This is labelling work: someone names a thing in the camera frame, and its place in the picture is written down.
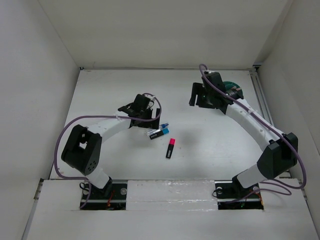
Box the teal round divided organizer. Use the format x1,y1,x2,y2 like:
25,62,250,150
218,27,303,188
223,81,244,100

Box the orange pen with white grip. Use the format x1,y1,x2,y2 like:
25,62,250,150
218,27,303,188
231,86,242,91

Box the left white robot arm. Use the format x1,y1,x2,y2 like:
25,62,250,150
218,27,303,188
61,93,162,199

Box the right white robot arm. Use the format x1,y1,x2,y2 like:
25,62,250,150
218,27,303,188
189,71,298,197

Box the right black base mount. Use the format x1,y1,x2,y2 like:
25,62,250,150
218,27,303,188
212,180,264,210

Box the clear blue-capped glue bottle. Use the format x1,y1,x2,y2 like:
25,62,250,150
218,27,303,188
145,123,169,136

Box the pink black highlighter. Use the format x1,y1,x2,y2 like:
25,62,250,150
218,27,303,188
165,138,176,159

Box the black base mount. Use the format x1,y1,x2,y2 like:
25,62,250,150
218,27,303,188
79,181,128,211
212,180,264,210

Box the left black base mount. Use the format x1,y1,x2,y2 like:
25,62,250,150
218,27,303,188
79,181,128,211

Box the blue black highlighter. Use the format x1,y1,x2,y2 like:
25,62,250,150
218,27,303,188
149,128,170,140

